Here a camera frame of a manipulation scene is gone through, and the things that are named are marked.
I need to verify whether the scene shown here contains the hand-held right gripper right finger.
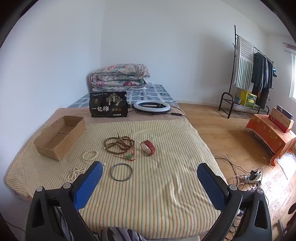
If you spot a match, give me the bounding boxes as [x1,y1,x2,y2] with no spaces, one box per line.
[196,163,273,241]

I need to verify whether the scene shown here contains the white bead bracelet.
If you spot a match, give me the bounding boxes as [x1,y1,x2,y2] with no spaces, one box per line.
[82,151,99,161]

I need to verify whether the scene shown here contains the striped hanging cloth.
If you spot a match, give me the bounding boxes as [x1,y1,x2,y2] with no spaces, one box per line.
[233,36,255,91]

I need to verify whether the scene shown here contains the dark blue hanging garment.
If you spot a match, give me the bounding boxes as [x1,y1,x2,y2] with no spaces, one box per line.
[262,57,274,109]

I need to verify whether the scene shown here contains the striped yellow blanket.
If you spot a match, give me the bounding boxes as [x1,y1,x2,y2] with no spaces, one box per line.
[6,120,228,232]

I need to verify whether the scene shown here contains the red strap wristwatch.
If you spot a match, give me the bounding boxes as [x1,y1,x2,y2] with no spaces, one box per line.
[140,140,155,157]

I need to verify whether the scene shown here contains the pinkish brown blanket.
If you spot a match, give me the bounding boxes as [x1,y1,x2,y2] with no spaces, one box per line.
[14,107,188,197]

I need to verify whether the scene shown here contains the white grey appliance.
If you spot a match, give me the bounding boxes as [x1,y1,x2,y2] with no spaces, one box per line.
[133,100,171,114]

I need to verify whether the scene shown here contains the white pearl necklace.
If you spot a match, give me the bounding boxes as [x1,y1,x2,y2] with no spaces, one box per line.
[68,164,106,181]

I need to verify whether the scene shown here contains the black snack bag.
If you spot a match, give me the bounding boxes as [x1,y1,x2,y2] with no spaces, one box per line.
[89,91,127,118]

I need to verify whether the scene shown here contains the bright window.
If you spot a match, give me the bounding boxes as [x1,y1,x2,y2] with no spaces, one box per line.
[288,52,296,101]

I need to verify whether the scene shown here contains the dark blue long box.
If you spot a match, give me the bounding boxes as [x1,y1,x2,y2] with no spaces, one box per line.
[276,105,294,120]

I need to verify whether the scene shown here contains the thin metal bangle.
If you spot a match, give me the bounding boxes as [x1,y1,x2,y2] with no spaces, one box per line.
[110,163,133,182]

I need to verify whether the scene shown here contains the white power strip with cables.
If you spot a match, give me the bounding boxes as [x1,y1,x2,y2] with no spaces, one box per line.
[214,154,269,189]

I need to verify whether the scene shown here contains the cardboard box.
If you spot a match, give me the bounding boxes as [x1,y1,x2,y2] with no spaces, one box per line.
[34,116,86,161]

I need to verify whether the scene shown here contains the person's striped clothing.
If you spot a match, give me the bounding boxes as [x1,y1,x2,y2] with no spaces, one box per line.
[53,206,147,241]

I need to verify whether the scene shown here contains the blue checked mattress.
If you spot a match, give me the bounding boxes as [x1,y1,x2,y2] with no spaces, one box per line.
[68,84,179,109]

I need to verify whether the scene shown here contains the red long box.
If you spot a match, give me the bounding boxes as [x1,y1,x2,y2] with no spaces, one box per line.
[268,115,290,133]

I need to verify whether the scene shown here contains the black ring light cable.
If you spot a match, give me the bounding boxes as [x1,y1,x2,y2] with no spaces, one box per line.
[125,108,184,117]

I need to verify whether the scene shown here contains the brown wooden bead necklace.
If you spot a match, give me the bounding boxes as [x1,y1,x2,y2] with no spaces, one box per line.
[104,133,137,161]

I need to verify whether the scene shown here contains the red and tan boxes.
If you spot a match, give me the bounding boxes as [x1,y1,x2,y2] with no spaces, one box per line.
[270,107,294,130]

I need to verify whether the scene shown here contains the folded floral quilt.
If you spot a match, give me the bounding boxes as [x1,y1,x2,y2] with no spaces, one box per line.
[90,64,150,90]

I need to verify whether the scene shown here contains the black hanging garment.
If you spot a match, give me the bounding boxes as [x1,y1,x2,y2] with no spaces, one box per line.
[251,52,264,93]

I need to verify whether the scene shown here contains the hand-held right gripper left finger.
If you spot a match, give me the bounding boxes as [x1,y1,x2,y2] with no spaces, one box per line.
[26,161,104,241]

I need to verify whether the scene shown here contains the black metal clothes rack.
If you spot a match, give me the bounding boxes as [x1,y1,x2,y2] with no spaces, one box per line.
[218,25,274,119]

